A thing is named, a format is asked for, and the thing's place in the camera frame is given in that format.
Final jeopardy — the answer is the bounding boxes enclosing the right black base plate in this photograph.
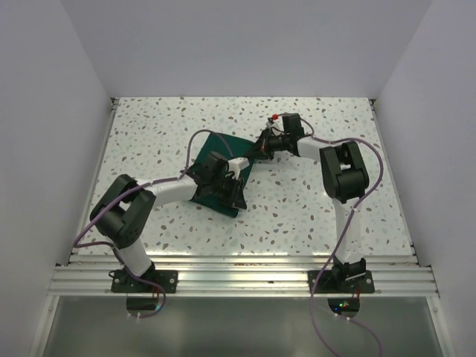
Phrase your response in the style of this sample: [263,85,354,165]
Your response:
[307,270,376,294]

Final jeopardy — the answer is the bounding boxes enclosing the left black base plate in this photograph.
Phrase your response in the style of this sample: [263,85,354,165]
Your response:
[109,269,179,294]

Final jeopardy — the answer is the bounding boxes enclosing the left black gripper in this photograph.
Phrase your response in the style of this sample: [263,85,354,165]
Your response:
[209,173,246,209]

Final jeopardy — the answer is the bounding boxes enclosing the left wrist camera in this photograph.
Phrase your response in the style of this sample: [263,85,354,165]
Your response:
[228,157,249,179]

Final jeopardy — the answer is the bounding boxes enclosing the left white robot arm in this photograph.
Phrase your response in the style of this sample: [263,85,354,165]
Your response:
[90,152,252,292]

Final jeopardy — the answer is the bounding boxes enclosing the green surgical drape cloth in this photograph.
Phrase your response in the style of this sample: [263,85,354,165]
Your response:
[187,133,254,218]

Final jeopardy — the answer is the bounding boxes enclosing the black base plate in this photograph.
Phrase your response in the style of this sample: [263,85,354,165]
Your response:
[109,269,179,294]
[307,270,376,294]

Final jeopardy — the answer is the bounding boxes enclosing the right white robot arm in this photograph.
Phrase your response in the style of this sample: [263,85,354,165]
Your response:
[246,113,370,292]

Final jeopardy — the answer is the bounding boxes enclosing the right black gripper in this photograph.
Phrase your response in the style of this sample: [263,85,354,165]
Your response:
[244,127,290,161]

